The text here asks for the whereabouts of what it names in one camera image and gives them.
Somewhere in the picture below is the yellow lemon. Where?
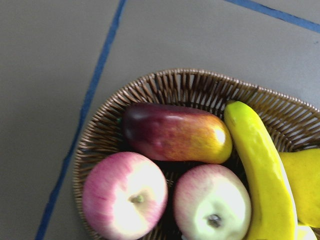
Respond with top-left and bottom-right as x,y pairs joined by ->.
279,148 -> 320,228

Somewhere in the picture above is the dark purple plum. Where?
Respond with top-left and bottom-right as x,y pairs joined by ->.
121,103 -> 233,164

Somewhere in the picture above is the brown wicker basket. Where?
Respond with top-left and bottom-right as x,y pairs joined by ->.
73,68 -> 320,240

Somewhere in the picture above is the yellow banana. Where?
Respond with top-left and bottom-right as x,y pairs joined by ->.
224,101 -> 298,240

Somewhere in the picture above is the red apple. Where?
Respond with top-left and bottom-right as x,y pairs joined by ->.
82,152 -> 168,240

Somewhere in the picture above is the pale pear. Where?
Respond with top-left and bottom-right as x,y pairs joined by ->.
173,164 -> 252,240

